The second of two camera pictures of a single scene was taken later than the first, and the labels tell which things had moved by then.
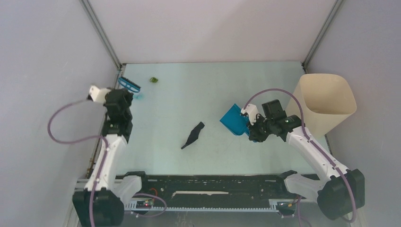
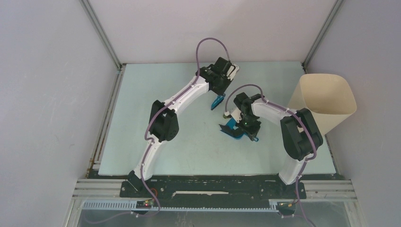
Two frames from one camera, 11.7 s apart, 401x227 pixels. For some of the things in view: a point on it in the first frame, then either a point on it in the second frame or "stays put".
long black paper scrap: x=194 y=134 to x=237 y=132
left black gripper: x=128 y=96 to x=228 y=82
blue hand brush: x=129 y=84 to x=217 y=101
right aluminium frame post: x=305 y=62 stays put
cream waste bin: x=327 y=100 stays put
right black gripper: x=254 y=135 to x=253 y=132
